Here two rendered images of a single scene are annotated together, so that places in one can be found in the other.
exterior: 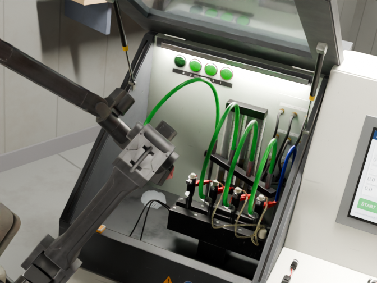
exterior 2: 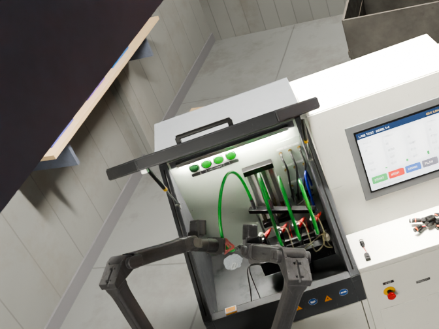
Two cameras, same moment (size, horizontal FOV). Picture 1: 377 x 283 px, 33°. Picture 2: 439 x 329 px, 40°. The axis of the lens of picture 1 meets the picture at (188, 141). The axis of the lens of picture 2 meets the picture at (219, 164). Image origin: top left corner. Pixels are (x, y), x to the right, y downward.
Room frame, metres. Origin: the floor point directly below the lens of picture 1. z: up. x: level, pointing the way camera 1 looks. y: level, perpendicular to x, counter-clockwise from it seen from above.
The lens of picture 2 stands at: (-0.19, 0.44, 2.85)
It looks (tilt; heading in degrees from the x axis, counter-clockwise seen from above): 32 degrees down; 348
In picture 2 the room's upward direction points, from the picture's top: 23 degrees counter-clockwise
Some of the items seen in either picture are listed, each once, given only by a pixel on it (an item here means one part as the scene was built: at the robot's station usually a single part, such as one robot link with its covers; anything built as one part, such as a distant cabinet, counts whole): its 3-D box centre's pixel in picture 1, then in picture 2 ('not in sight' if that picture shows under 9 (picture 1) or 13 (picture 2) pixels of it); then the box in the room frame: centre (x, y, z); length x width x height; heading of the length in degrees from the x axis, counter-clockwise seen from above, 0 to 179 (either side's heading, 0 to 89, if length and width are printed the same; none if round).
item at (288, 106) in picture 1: (287, 139); (294, 168); (2.01, -0.34, 1.20); 0.13 x 0.03 x 0.31; 71
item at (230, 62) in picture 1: (233, 62); (231, 146); (2.09, -0.11, 1.43); 0.54 x 0.03 x 0.02; 71
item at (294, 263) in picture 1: (290, 272); (364, 249); (1.54, -0.36, 0.99); 0.12 x 0.02 x 0.02; 159
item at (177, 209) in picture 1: (217, 235); (297, 256); (1.80, -0.14, 0.91); 0.34 x 0.10 x 0.15; 71
